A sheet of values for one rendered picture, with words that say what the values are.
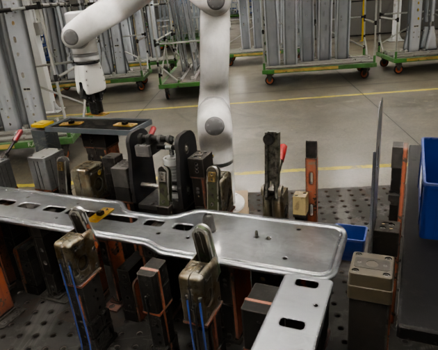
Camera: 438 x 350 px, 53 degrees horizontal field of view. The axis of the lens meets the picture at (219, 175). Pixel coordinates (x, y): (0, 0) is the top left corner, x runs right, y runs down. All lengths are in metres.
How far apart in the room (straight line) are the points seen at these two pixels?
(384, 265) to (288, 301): 0.19
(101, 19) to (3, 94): 4.12
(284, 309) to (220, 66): 0.88
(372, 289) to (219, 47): 0.92
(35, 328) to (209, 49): 1.00
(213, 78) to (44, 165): 0.62
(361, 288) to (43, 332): 0.92
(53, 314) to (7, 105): 4.23
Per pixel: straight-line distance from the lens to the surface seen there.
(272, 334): 0.81
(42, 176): 1.55
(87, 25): 1.44
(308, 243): 1.04
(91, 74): 1.55
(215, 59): 1.47
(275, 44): 7.94
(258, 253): 1.01
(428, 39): 8.85
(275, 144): 1.11
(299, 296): 0.88
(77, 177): 1.45
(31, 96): 5.38
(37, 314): 1.50
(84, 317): 1.21
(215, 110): 1.46
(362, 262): 0.88
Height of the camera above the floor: 1.55
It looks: 22 degrees down
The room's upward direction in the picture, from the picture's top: 5 degrees counter-clockwise
